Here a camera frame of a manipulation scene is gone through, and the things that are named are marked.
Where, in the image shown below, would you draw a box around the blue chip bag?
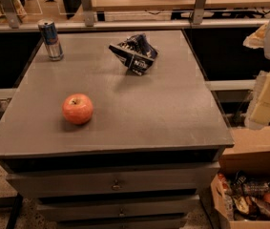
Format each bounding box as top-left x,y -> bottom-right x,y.
109,33 -> 158,75

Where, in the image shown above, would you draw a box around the redbull can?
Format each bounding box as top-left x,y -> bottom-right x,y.
37,19 -> 63,61

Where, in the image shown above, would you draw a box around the top grey drawer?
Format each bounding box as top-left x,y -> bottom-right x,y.
7,162 -> 219,198

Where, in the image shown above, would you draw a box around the grey drawer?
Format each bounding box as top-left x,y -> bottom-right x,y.
37,195 -> 199,221
7,162 -> 219,198

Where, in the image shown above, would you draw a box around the grey drawer cabinet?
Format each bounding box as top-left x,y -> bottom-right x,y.
0,31 -> 233,229

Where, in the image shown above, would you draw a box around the cardboard box of snacks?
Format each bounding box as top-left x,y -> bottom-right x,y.
211,173 -> 270,229

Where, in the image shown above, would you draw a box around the middle grey drawer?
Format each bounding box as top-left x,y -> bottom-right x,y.
37,195 -> 199,221

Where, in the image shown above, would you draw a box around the red apple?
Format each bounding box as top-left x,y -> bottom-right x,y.
62,94 -> 93,125

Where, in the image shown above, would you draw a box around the metal railing frame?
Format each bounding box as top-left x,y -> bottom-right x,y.
0,0 -> 270,32

